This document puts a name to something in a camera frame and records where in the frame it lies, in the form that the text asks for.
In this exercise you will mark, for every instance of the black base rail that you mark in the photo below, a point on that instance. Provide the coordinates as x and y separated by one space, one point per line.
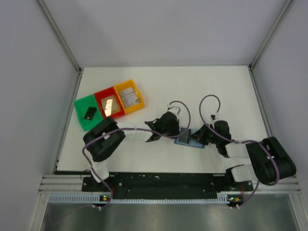
129 185

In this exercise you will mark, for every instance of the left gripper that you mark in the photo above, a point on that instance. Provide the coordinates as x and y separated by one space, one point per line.
175 125

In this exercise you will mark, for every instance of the green plastic bin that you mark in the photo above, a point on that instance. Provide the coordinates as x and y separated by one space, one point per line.
81 105

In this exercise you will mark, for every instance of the yellow plastic bin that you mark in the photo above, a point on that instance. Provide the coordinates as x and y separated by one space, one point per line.
127 84

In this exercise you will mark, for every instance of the silver cards in yellow bin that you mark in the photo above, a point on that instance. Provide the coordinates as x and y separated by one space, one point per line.
129 97

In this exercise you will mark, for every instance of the blue leather card holder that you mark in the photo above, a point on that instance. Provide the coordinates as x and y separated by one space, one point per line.
191 143

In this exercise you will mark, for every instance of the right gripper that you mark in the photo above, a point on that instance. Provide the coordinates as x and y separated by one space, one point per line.
199 134

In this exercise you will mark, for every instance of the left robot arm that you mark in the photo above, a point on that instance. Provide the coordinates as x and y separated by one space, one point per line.
105 137

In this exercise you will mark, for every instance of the red plastic bin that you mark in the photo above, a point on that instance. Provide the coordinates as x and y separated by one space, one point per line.
105 93

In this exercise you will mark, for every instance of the gold cards in red bin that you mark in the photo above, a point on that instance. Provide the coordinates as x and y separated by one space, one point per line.
110 105

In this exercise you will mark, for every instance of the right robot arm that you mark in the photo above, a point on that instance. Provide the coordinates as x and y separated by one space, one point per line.
269 162

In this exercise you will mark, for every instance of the black credit card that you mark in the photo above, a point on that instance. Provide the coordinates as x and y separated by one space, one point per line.
184 138
90 113

